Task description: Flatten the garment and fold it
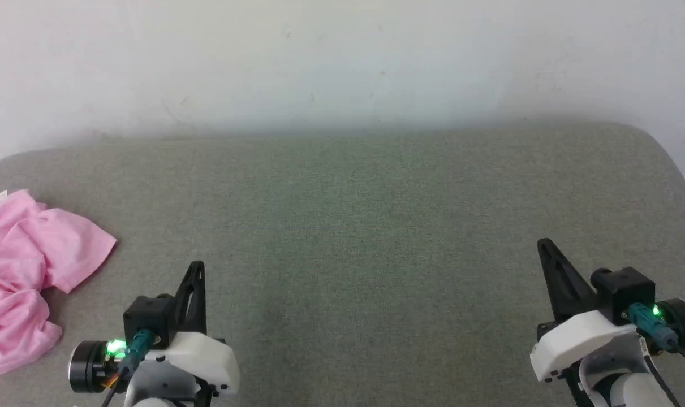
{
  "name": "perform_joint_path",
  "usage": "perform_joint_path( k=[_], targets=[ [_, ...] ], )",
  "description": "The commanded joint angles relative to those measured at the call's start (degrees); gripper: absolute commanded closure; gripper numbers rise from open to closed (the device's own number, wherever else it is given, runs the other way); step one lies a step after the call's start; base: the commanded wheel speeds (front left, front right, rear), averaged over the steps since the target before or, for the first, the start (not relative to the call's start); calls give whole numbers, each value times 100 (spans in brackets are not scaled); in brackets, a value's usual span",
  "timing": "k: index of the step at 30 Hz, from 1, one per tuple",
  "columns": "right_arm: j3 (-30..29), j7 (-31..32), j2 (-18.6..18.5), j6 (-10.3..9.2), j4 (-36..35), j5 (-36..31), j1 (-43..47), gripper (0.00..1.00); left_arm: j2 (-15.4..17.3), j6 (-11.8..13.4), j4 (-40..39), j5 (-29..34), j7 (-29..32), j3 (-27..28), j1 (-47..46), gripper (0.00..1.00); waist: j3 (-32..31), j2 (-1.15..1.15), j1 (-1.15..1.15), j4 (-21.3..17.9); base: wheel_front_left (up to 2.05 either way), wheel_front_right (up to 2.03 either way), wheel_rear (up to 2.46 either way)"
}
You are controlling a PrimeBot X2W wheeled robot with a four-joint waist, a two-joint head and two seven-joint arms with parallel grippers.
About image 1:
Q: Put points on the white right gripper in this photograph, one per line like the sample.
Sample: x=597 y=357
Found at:
x=580 y=339

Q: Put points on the grey fabric sofa cushion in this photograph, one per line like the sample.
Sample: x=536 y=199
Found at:
x=348 y=237

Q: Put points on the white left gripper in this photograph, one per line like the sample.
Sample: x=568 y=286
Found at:
x=201 y=359

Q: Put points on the pink cotton garment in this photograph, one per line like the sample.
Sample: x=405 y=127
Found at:
x=31 y=249

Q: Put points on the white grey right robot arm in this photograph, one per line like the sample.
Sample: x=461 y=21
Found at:
x=630 y=384

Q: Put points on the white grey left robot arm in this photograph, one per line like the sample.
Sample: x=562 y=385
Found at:
x=87 y=367

